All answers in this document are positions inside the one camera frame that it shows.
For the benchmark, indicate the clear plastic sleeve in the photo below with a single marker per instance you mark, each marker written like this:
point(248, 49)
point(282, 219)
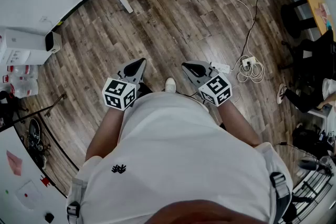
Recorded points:
point(29, 196)

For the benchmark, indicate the white printed cardboard box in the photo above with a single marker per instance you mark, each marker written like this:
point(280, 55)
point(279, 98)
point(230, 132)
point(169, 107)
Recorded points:
point(26, 56)

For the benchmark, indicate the round yellow table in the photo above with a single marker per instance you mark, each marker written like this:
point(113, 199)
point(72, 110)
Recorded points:
point(312, 0)

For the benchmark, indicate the person's right forearm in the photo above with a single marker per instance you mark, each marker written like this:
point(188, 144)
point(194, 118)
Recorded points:
point(236, 123)

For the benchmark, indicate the black equipment bag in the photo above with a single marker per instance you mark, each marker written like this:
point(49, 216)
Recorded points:
point(304, 136)

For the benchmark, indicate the white side table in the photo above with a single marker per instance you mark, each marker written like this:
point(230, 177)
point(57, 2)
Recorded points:
point(10, 139)

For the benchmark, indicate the pack of water bottles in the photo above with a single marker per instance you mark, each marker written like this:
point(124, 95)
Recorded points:
point(25, 81)

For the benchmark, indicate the black office chair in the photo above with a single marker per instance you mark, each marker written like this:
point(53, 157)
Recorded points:
point(315, 57)

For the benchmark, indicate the person's left forearm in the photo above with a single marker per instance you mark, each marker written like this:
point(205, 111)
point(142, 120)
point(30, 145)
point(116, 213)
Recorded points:
point(102, 133)

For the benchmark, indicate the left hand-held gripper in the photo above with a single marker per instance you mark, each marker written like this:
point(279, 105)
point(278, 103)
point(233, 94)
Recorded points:
point(118, 91)

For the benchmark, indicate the person's black trousers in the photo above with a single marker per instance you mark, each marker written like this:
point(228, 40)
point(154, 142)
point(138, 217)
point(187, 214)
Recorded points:
point(144, 89)

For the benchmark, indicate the black stool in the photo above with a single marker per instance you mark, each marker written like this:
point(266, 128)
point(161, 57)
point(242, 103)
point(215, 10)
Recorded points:
point(288, 15)

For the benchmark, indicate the person's white t-shirt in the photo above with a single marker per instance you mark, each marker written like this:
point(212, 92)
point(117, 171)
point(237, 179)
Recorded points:
point(170, 152)

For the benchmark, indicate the white space heater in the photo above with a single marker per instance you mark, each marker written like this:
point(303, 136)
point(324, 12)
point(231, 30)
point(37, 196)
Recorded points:
point(53, 43)

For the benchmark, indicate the black tripod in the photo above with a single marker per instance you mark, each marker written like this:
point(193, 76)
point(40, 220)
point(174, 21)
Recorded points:
point(61, 97)

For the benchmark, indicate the black round device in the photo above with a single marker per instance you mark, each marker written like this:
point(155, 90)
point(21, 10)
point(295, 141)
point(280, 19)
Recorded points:
point(34, 131)

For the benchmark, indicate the small black object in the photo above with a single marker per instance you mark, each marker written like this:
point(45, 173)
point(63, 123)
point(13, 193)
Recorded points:
point(49, 217)

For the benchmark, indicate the white extension socket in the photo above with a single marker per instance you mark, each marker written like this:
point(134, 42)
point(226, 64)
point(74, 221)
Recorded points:
point(249, 61)

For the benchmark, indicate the person's right white shoe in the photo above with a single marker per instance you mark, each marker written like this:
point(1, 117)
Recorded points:
point(170, 84)

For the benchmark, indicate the small red object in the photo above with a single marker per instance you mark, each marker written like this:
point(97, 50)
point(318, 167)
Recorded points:
point(46, 181)

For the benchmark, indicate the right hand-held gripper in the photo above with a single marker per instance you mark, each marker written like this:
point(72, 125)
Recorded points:
point(215, 89)

